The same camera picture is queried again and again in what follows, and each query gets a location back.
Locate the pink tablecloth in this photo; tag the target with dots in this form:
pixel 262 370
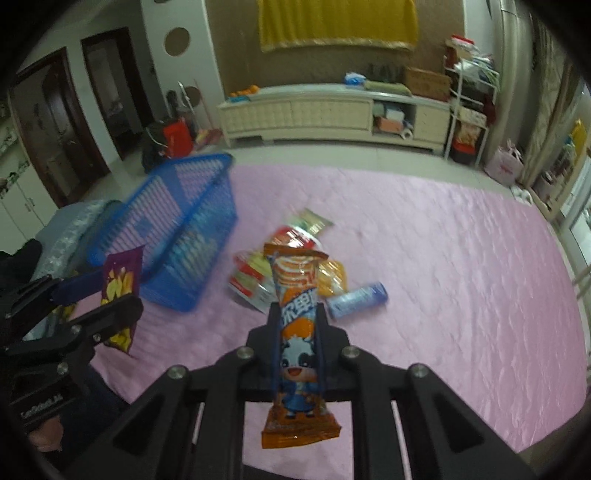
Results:
pixel 438 277

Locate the broom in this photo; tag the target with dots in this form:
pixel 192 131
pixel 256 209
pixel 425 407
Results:
pixel 210 134

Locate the dark wooden door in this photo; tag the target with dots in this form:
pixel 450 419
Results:
pixel 138 83
pixel 46 129

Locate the brown cardboard box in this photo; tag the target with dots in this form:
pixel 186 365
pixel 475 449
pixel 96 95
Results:
pixel 428 83

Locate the yellow fringed cloth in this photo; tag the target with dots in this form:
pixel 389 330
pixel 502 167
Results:
pixel 337 23

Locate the standing air conditioner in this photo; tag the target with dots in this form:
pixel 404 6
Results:
pixel 515 69

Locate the yellow orange snack packet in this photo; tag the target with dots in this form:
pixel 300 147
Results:
pixel 333 277

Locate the blue plastic basket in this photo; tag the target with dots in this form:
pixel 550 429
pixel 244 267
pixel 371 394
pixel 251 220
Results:
pixel 184 194

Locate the green folded cushion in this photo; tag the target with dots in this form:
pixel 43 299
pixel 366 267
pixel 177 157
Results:
pixel 387 87

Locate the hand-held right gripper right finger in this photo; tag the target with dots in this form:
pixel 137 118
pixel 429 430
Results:
pixel 339 355

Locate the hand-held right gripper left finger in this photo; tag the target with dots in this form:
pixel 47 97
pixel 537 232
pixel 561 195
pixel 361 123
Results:
pixel 258 353

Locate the orange flat box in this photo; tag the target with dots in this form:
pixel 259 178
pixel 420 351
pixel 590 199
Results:
pixel 390 124

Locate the patterned beige curtain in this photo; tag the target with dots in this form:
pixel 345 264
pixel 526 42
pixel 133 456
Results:
pixel 545 101

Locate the white metal rack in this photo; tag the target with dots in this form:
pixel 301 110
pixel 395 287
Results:
pixel 494 83

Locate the clear red striped packet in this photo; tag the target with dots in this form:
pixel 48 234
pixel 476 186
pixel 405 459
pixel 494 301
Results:
pixel 251 277

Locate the red paper bag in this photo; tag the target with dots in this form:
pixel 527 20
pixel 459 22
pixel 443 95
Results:
pixel 178 138

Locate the person's blue trousers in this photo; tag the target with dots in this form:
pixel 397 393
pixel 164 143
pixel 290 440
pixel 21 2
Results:
pixel 101 406

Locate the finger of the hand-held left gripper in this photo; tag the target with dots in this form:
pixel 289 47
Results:
pixel 111 314
pixel 76 287

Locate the red white box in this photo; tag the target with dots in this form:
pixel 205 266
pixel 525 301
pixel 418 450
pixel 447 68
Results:
pixel 462 41

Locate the white cupboard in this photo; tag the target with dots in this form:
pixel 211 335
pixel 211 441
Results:
pixel 23 203

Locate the round brown wall disc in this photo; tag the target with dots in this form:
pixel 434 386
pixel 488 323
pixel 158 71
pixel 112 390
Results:
pixel 178 40

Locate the light blue roll packet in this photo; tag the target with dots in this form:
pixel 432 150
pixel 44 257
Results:
pixel 358 300

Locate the large red snack packet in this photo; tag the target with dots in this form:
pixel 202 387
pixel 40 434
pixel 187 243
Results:
pixel 295 237

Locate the white paper roll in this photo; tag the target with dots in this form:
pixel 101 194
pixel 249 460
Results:
pixel 407 134

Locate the green cracker packet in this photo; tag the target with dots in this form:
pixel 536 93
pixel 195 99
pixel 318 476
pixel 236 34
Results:
pixel 314 221

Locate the pink bag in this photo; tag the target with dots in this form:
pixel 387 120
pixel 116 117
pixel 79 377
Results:
pixel 504 164

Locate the grey-blue embroidered chair cover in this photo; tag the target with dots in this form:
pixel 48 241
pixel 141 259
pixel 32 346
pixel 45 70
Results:
pixel 69 230

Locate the person's left hand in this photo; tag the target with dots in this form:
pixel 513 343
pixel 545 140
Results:
pixel 44 434

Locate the white mop pole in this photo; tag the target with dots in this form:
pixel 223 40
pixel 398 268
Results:
pixel 187 99

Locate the pair of white slippers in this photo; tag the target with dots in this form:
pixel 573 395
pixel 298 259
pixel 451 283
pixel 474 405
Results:
pixel 523 194

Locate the cream low cabinet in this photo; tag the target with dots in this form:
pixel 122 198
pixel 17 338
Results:
pixel 300 115

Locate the orange cartoon cow packet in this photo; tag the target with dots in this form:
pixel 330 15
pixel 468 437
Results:
pixel 295 286

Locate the arched floor mirror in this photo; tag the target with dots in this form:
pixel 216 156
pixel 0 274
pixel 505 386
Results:
pixel 565 152

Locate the dark purple snack packet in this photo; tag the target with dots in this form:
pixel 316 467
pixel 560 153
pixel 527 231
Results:
pixel 121 281

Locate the black bag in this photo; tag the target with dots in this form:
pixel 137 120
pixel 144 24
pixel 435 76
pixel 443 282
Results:
pixel 152 150

